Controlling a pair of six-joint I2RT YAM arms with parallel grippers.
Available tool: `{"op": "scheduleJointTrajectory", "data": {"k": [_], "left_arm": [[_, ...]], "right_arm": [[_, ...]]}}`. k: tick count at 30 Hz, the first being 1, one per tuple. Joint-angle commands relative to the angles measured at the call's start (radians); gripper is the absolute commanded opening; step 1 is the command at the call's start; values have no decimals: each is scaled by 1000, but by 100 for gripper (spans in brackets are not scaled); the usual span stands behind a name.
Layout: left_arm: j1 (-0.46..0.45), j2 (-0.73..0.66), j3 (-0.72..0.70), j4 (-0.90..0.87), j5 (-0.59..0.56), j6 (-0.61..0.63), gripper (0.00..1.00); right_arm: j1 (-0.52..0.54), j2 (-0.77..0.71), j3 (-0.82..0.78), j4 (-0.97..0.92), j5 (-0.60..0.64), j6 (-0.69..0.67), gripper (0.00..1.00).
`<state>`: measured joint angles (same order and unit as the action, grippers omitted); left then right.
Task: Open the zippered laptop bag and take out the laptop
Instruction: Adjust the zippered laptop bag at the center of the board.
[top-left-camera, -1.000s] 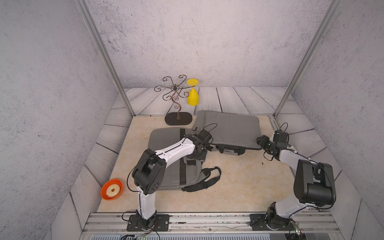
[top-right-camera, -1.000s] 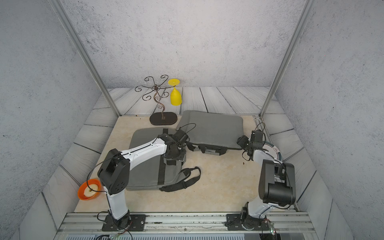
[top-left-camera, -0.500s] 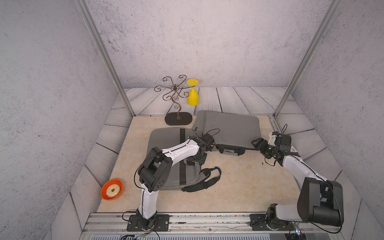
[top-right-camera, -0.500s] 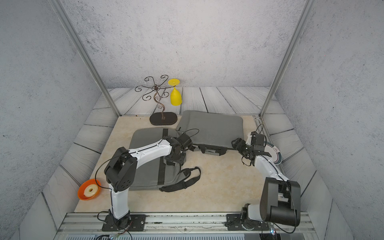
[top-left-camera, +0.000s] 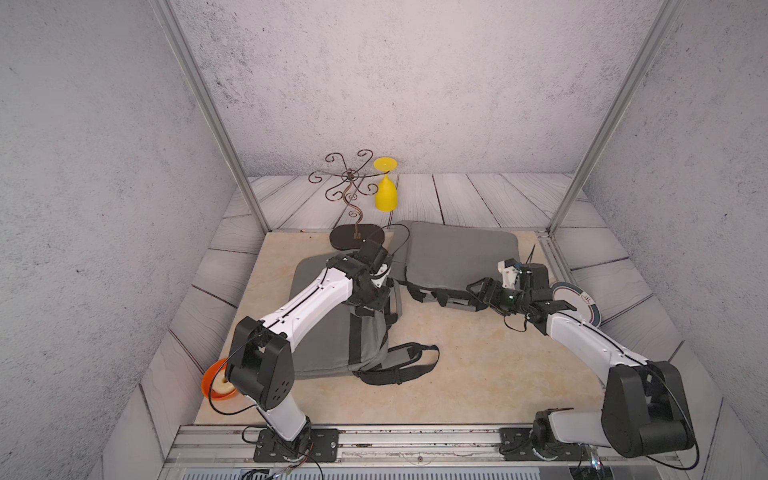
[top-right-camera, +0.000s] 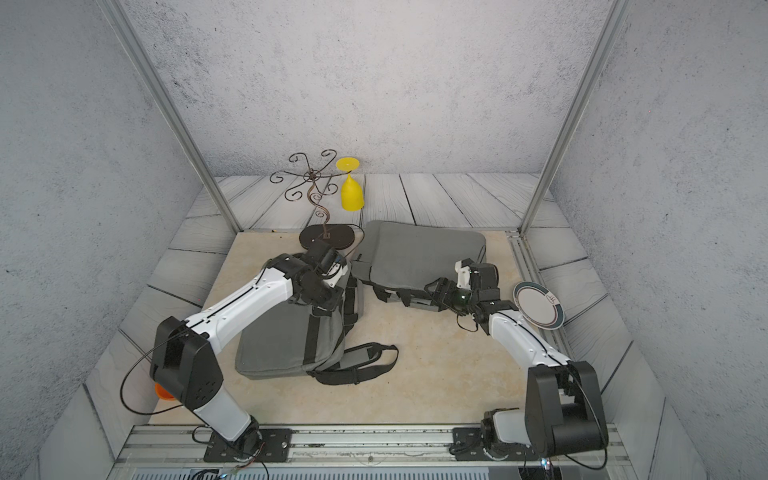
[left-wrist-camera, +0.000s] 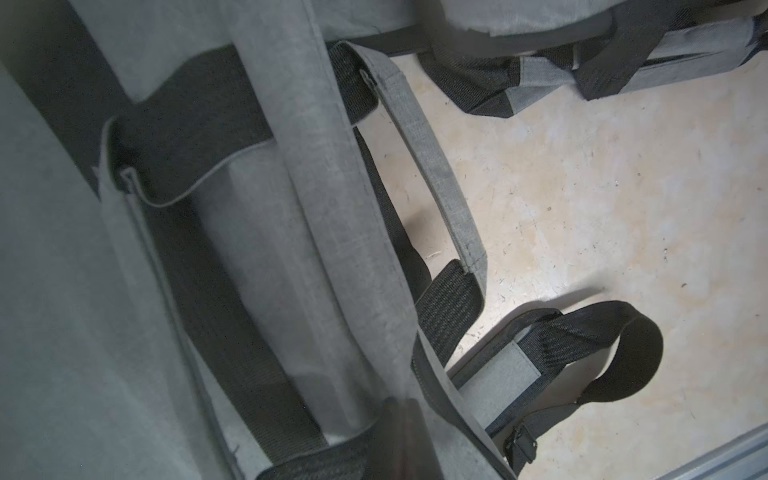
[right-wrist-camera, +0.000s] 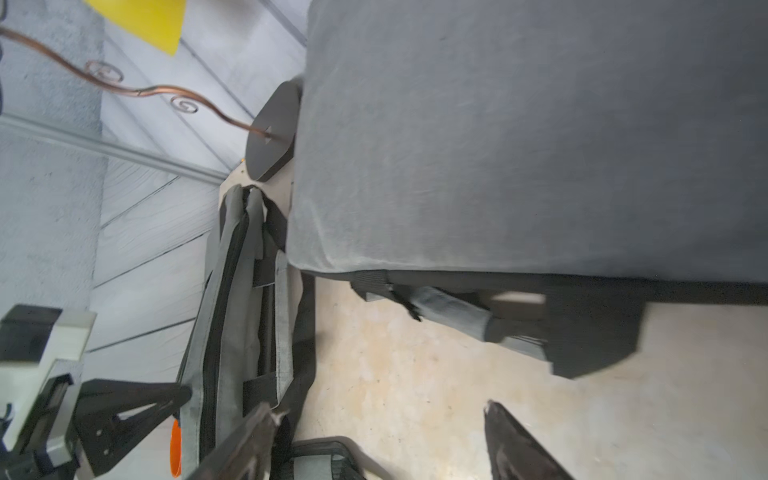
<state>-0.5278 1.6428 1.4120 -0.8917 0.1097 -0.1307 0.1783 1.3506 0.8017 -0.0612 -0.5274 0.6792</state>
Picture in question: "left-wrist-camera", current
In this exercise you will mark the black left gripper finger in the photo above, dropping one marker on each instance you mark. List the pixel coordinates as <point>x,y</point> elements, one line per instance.
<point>400,445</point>

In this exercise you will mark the grey zippered laptop bag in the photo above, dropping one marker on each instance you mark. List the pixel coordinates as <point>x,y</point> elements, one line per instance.
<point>229,235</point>

